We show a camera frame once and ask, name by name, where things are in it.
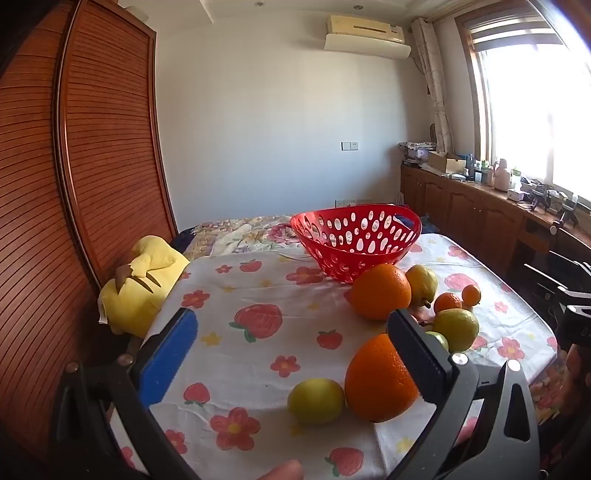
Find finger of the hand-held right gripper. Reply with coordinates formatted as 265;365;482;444
523;263;591;302
549;252;591;278

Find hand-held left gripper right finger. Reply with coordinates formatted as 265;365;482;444
387;308;541;480

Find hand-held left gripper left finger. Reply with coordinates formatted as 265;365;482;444
51;307;204;480

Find yellow-green lemon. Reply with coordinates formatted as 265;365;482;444
433;308;480;353

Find large orange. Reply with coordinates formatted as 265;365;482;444
347;263;412;321
344;333;421;423

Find pear-shaped yellow lemon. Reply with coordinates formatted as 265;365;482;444
405;264;438;308

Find red perforated plastic basket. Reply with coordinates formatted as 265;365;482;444
290;203;422;284

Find round yellow lemon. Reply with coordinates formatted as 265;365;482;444
287;378;346;425

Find person's left hand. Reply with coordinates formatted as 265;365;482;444
256;460;304;480

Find yellow plush toy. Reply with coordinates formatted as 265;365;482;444
98;235;190;337

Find strawberry flower print tablecloth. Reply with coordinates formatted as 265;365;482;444
111;233;561;480

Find wooden cabinet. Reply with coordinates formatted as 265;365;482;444
399;164;591;296

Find pink bottle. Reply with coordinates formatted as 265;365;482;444
493;158;510;192

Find floral blanket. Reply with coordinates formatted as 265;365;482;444
178;215;305;261

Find cardboard box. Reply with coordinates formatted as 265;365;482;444
427;151;467;174

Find wooden framed window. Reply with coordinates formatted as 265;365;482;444
455;0;591;208

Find pile of folded cloth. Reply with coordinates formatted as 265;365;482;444
399;141;435;167

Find patterned curtain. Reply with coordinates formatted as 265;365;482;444
411;17;451;155

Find wall air conditioner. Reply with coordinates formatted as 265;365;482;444
323;15;411;60

